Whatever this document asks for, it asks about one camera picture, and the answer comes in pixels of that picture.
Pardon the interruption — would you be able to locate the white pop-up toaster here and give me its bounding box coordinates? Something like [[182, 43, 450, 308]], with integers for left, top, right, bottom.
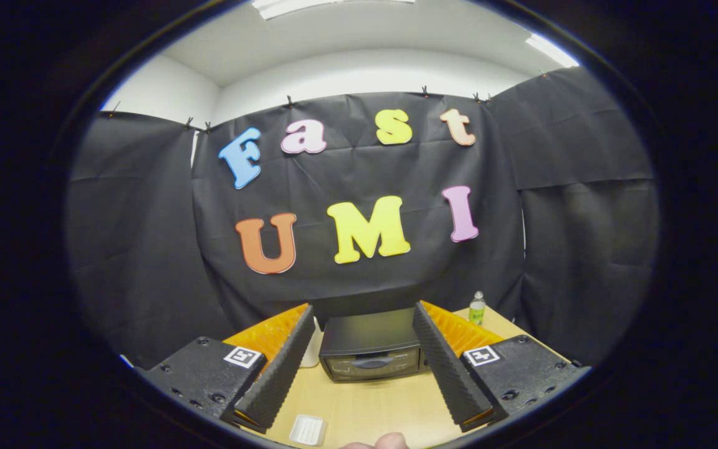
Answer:
[[300, 317, 323, 369]]

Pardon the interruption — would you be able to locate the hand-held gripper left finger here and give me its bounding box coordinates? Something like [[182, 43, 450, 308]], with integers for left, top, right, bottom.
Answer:
[[138, 304, 316, 434]]

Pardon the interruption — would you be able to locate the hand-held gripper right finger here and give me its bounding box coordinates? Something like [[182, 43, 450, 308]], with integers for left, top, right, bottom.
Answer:
[[412, 301, 590, 433]]

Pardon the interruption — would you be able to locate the small ceiling light panel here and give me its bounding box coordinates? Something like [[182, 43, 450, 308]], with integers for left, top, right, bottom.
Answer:
[[525, 33, 580, 68]]

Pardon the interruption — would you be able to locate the long ceiling light panel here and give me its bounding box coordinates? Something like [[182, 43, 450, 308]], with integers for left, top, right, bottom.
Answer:
[[252, 0, 416, 19]]

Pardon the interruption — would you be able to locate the small white plastic tray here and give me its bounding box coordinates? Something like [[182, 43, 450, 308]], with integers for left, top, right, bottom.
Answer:
[[289, 414, 328, 447]]

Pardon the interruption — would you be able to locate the black toaster oven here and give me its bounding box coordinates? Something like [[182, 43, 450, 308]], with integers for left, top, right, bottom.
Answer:
[[318, 307, 428, 382]]

